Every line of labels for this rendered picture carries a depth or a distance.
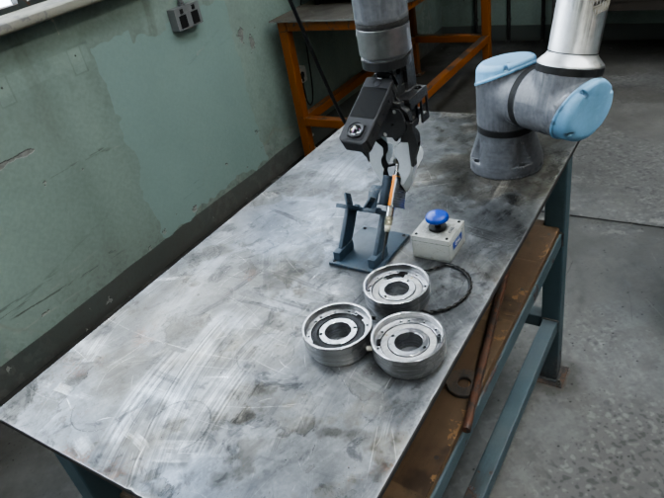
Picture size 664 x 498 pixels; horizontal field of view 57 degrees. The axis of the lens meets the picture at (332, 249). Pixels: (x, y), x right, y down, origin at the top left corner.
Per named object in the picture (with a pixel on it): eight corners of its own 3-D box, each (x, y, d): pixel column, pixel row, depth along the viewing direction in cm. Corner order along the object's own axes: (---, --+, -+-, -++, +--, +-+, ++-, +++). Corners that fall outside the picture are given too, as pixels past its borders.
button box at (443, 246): (451, 263, 104) (449, 239, 101) (413, 256, 108) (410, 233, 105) (467, 238, 109) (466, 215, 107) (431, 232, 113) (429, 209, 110)
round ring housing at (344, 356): (333, 381, 86) (328, 361, 83) (293, 346, 93) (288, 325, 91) (389, 344, 90) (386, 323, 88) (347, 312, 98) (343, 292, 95)
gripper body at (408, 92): (431, 122, 94) (425, 43, 88) (407, 145, 89) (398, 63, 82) (388, 118, 98) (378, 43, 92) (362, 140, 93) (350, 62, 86)
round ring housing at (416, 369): (446, 330, 90) (444, 308, 88) (449, 382, 82) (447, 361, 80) (375, 333, 92) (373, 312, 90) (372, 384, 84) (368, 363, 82)
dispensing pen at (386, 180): (368, 257, 96) (385, 151, 95) (379, 257, 99) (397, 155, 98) (379, 260, 95) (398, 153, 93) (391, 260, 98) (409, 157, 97)
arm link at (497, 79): (504, 105, 132) (504, 41, 124) (554, 119, 122) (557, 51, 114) (463, 124, 127) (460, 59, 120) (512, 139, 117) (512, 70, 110)
